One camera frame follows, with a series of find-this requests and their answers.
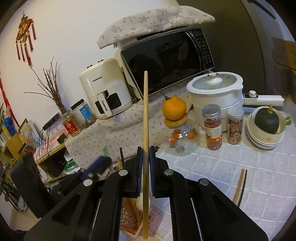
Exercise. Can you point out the black chopstick gold band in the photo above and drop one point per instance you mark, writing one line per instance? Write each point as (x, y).
(242, 187)

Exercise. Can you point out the lone light wooden chopstick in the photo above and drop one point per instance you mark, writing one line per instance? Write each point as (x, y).
(145, 147)

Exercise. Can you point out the white plastic spoon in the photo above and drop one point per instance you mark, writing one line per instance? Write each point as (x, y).
(139, 202)

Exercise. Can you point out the red chinese knot decoration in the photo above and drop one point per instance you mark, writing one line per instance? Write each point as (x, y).
(24, 39)

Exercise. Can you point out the glass jar with kumquats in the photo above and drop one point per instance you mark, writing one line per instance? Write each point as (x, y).
(181, 136)

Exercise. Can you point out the disposable chopsticks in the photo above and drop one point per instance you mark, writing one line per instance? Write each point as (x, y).
(119, 164)

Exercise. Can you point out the light bamboo chopstick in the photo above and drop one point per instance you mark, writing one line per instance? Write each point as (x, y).
(133, 214)

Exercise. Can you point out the red spice jar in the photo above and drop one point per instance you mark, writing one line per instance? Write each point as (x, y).
(213, 126)

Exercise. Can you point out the green kabocha squash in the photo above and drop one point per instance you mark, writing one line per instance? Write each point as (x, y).
(267, 120)

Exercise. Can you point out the dark grey refrigerator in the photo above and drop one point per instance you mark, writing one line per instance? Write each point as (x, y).
(241, 40)

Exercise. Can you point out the floral side table cloth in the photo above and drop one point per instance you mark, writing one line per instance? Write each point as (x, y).
(124, 131)

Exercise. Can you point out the white electric cooking pot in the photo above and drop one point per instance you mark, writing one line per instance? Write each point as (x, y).
(225, 89)

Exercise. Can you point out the large orange on jar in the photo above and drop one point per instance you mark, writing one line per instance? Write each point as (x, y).
(173, 108)

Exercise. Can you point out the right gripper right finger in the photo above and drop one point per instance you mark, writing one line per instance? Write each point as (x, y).
(165, 182)

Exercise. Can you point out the dried slices jar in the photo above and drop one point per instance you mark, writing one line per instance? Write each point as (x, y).
(235, 125)

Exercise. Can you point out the white air fryer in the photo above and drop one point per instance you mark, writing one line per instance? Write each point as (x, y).
(106, 88)

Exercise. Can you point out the grey checked tablecloth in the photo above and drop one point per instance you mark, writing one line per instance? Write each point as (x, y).
(269, 194)

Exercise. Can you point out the cream bowl green handle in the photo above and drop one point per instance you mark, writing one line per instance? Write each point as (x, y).
(268, 137)

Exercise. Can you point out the black microwave oven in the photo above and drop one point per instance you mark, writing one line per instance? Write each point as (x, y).
(169, 57)

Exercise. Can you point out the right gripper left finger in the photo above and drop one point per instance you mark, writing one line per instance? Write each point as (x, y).
(127, 181)

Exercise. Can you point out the red label glass jar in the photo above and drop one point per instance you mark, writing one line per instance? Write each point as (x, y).
(71, 124)

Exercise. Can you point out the blue label glass jar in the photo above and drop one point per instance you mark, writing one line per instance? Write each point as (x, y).
(83, 114)

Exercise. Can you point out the stacked white plates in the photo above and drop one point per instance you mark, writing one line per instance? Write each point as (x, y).
(255, 141)

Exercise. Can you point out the dried branches in vase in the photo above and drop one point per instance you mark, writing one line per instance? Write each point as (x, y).
(50, 86)

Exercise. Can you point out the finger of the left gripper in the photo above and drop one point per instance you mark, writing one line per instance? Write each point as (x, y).
(96, 169)

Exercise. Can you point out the floral microwave cover cloth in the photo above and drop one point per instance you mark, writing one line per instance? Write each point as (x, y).
(152, 21)

